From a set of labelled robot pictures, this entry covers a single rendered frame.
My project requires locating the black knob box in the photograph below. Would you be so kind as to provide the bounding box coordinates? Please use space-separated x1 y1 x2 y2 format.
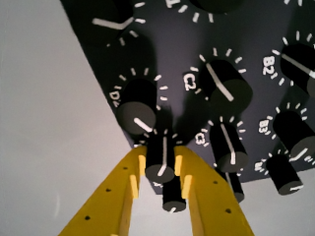
58 0 315 213

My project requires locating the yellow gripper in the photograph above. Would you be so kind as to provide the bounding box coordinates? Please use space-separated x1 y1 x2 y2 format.
57 146 255 236

